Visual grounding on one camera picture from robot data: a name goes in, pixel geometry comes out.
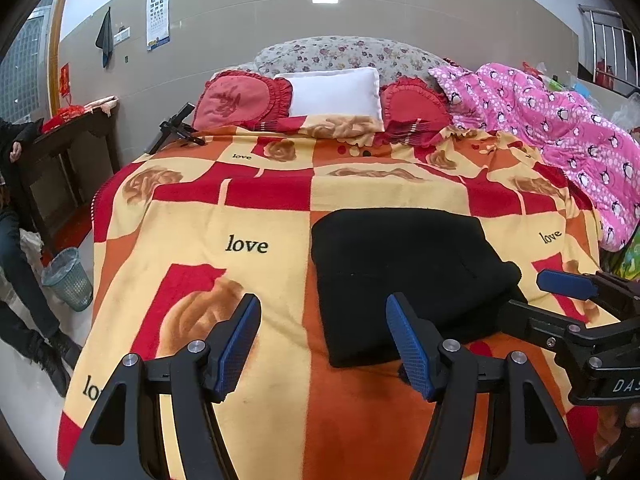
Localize beige cloth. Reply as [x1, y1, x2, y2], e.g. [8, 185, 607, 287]
[82, 96, 121, 117]

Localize orange red printed blanket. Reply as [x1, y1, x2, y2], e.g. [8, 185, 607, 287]
[57, 112, 626, 480]

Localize person's right hand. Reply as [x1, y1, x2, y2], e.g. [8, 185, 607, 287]
[594, 402, 640, 476]

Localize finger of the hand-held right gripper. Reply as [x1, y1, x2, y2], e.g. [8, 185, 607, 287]
[499, 299, 592, 357]
[537, 269, 640, 318]

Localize black pants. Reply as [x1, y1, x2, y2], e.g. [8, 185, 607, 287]
[311, 208, 531, 368]

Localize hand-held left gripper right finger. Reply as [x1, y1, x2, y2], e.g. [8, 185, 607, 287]
[385, 292, 586, 480]

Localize grey mesh wastebasket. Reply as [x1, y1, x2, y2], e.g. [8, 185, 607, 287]
[41, 247, 95, 312]

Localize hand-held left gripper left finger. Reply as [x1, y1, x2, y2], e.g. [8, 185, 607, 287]
[62, 292, 262, 480]

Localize red cloth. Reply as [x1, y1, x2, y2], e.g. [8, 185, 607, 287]
[42, 105, 84, 134]

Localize dark hanging cloth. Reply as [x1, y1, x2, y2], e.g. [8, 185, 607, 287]
[96, 7, 115, 68]

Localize black phone stand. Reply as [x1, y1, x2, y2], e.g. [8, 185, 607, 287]
[147, 102, 206, 156]

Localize dark wooden side table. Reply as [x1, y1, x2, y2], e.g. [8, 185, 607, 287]
[20, 105, 121, 256]

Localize metal stair railing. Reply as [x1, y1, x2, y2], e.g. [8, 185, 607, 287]
[577, 4, 640, 99]

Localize glass block window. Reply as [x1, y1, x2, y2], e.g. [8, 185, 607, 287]
[0, 5, 53, 123]

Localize white pillow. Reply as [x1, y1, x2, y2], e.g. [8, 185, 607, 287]
[274, 66, 382, 120]

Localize pink penguin print quilt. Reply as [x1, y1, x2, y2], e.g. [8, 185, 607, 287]
[430, 62, 640, 253]

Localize red heart-shaped pillow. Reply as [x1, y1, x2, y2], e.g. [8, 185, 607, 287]
[380, 78, 454, 137]
[192, 71, 294, 132]

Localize floral grey pillow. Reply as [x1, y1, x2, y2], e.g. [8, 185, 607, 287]
[240, 36, 451, 92]

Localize eye chart wall poster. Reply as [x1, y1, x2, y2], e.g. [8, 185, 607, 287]
[146, 0, 171, 52]

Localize green cloth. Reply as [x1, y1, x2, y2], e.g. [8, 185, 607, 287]
[600, 230, 640, 281]

